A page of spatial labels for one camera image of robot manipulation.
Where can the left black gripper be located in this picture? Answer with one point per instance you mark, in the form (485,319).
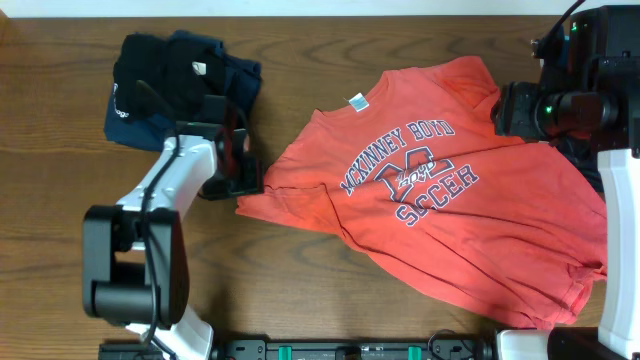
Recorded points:
(252,183)

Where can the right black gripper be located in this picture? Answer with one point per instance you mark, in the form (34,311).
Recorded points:
(518,103)

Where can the orange-red soccer t-shirt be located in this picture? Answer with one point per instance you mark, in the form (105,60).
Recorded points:
(416,178)

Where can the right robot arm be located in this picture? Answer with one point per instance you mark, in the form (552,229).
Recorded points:
(589,85)

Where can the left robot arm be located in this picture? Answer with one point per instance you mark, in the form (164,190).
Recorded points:
(135,273)

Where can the navy blue folded garment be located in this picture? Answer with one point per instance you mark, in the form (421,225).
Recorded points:
(242,86)

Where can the black folded garment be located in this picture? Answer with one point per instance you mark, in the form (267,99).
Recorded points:
(183,71)

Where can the black mesh sports garment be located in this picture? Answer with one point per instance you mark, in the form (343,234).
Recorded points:
(578,152)

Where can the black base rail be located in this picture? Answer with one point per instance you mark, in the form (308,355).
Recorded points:
(438,348)

